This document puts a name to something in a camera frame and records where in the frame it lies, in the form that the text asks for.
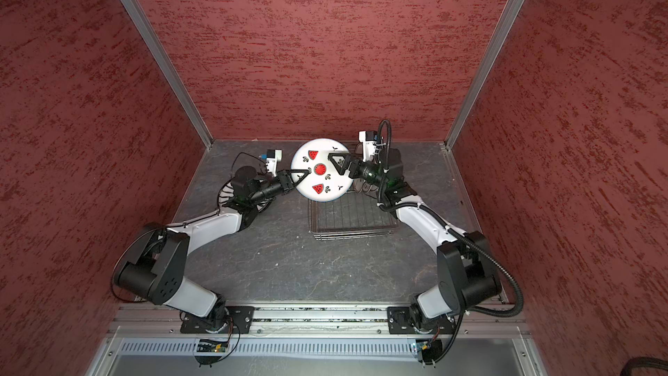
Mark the base circuit board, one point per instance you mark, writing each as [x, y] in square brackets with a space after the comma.
[426, 352]
[210, 351]

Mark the aluminium corner post left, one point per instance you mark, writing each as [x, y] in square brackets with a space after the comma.
[157, 50]

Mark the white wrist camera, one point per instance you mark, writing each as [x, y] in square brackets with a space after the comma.
[272, 158]
[368, 141]

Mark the left base circuit board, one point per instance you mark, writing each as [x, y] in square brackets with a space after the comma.
[210, 351]

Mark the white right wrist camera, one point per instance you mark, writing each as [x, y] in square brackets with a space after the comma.
[368, 141]

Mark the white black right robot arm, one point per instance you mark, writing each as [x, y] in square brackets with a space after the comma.
[466, 276]

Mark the metal wire dish rack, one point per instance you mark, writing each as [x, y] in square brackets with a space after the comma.
[353, 215]

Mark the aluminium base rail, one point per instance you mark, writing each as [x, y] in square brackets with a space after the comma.
[304, 331]

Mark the aluminium corner post right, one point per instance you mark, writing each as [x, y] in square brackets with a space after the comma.
[502, 29]

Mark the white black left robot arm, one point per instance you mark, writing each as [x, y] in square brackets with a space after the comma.
[153, 266]

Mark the plain white plate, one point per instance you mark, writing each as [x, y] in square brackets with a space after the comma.
[323, 184]

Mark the right base circuit board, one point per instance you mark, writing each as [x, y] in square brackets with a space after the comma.
[426, 352]

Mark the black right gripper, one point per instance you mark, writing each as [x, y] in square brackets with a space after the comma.
[356, 164]

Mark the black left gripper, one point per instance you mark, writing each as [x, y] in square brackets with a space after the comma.
[285, 178]

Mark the aluminium corner post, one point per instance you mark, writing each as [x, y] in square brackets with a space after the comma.
[502, 29]
[157, 50]

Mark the white plate blue ray pattern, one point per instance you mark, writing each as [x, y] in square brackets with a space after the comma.
[231, 196]

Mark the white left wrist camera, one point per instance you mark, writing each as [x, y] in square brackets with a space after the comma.
[272, 158]

